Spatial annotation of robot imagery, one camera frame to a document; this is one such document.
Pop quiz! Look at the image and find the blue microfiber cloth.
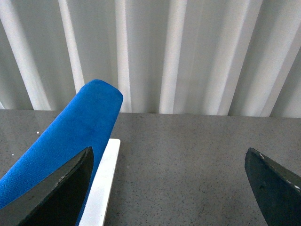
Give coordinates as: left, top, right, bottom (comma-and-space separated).
0, 79, 123, 226

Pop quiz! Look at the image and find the white and wood towel rack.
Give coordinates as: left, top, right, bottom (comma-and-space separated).
79, 138, 120, 226

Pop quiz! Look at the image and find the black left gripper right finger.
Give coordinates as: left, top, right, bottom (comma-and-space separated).
245, 148, 301, 226

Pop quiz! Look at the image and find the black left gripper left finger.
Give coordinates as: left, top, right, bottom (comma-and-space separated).
0, 147, 94, 226

